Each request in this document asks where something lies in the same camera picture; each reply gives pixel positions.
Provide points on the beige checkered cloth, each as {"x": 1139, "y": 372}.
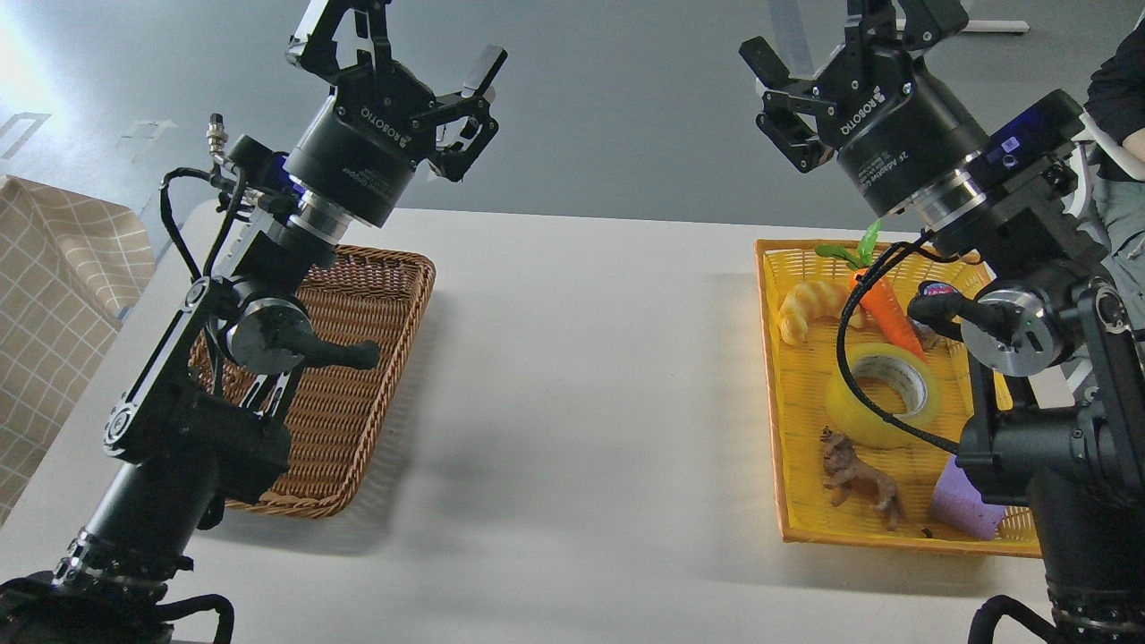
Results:
{"x": 71, "y": 265}

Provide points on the brown toy lion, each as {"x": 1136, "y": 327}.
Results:
{"x": 846, "y": 471}

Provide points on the purple foam cube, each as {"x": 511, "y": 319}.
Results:
{"x": 958, "y": 504}

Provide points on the yellow tape roll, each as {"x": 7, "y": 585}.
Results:
{"x": 897, "y": 382}

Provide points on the small dark jar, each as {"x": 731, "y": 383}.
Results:
{"x": 935, "y": 291}

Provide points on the yellow plastic basket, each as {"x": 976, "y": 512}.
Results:
{"x": 797, "y": 379}

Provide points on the brown wicker basket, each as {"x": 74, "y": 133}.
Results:
{"x": 365, "y": 309}

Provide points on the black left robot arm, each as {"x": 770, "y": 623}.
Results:
{"x": 204, "y": 423}

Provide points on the seated person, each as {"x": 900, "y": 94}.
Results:
{"x": 1115, "y": 102}

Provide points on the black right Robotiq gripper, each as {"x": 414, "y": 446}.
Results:
{"x": 893, "y": 126}

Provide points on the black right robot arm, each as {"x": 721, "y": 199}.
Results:
{"x": 1055, "y": 367}

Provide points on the white stand base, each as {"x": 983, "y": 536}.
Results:
{"x": 997, "y": 26}

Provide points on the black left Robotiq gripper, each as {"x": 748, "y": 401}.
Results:
{"x": 360, "y": 152}

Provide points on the toy orange carrot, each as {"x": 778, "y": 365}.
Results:
{"x": 879, "y": 301}

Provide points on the toy croissant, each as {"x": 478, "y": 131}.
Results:
{"x": 807, "y": 302}

